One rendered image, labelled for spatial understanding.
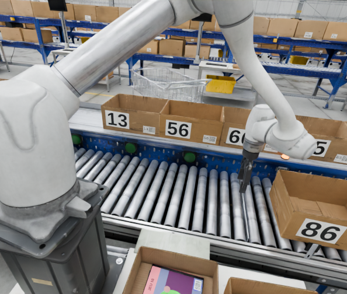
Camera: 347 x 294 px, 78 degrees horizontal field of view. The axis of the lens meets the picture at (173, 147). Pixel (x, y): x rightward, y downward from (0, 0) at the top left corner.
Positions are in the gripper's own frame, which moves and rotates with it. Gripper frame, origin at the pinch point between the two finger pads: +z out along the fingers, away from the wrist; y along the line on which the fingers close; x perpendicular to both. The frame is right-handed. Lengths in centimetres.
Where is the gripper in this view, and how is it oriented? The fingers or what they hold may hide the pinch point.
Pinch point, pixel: (242, 182)
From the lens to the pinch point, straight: 117.1
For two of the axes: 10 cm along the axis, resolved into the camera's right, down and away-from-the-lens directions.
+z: -0.7, 8.6, 5.1
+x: 9.8, 1.5, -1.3
